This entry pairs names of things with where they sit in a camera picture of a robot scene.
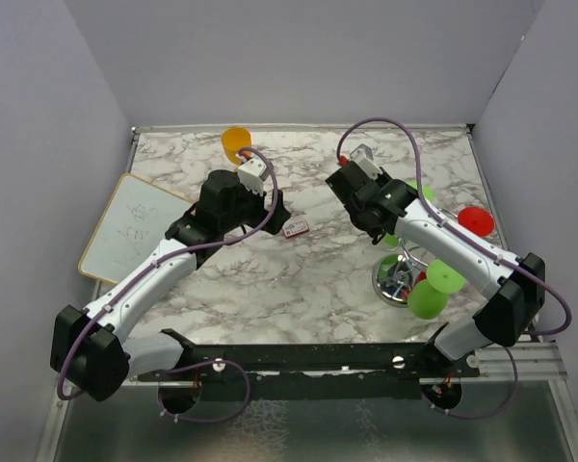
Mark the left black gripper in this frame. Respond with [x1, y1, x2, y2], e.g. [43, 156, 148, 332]
[221, 178, 291, 235]

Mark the orange plastic wine glass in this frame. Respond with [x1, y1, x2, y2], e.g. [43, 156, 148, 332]
[221, 126, 252, 167]

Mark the green wine glass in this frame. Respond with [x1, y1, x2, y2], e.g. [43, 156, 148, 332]
[407, 259, 465, 320]
[382, 180, 434, 249]

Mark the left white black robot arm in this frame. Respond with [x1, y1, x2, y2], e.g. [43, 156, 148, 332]
[50, 161, 290, 401]

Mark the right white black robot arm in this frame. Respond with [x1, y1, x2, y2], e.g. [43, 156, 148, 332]
[327, 161, 545, 376]

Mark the red plastic wine glass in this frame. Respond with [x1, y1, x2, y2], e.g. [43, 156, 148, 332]
[458, 206, 495, 237]

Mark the small red white card box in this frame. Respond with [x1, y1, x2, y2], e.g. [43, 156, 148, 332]
[282, 219, 309, 239]

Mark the yellow framed whiteboard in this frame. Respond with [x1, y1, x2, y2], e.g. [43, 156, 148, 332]
[78, 173, 191, 284]

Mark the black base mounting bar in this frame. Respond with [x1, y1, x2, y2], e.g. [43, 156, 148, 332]
[141, 343, 479, 401]

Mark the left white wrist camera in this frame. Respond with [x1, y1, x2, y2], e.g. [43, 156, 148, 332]
[237, 158, 270, 196]

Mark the chrome wire wine glass rack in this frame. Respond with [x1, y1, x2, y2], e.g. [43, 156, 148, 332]
[372, 235, 435, 308]

